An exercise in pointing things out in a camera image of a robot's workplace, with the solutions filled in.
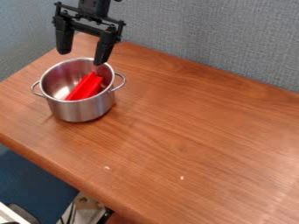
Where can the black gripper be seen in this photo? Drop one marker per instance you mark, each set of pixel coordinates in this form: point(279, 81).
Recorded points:
point(93, 11)

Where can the stainless steel pot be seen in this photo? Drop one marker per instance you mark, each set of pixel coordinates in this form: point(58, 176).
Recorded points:
point(61, 78)

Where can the red rectangular block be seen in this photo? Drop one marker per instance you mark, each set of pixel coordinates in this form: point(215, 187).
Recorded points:
point(86, 87)

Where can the white object at corner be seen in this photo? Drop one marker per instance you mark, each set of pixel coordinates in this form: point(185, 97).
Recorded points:
point(9, 216)

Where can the metal table leg bracket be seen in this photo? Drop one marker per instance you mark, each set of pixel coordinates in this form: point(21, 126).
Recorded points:
point(84, 211)

